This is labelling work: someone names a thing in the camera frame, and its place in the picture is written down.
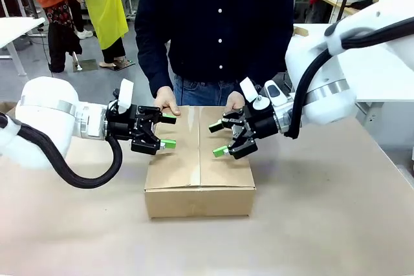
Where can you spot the person's left hand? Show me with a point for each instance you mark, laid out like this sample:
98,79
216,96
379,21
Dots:
235,101

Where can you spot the figure in yellow apron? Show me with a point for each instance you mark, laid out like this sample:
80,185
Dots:
105,7

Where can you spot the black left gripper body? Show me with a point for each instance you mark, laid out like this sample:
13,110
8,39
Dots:
121,124

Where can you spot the person in navy shirt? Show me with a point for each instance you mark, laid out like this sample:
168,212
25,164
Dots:
213,14

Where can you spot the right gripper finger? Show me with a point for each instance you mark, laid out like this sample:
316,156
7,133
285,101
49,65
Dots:
239,148
231,120

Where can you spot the person with white sneakers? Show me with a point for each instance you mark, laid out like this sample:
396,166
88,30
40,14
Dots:
81,14

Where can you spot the person's right hand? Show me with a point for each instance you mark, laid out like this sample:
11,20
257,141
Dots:
166,99

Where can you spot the small flat cardboard piece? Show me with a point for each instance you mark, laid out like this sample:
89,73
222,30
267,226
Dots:
300,31

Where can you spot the white side table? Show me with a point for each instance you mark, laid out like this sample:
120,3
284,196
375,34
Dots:
17,28

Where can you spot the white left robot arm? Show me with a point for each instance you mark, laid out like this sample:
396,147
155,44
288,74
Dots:
45,111

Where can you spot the brown cardboard box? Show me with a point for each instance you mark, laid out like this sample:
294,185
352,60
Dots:
197,201

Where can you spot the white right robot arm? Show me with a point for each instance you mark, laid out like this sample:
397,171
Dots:
365,75

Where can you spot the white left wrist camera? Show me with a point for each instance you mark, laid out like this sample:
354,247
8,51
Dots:
125,95

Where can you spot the person's right forearm navy sleeve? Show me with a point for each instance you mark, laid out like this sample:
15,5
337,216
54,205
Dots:
152,62

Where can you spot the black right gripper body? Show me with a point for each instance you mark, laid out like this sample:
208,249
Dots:
262,124

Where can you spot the wooden shelf board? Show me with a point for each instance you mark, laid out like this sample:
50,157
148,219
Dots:
336,4

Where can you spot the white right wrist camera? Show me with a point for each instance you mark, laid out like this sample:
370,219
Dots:
249,90

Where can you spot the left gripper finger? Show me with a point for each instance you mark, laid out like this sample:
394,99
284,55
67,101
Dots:
148,143
155,117

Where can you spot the square mannequin base plate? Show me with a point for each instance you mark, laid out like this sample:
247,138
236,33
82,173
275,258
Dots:
85,65

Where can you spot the person's left forearm navy sleeve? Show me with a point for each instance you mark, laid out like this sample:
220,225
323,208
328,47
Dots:
270,59

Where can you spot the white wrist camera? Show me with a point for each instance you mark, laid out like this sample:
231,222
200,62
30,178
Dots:
125,95
249,90

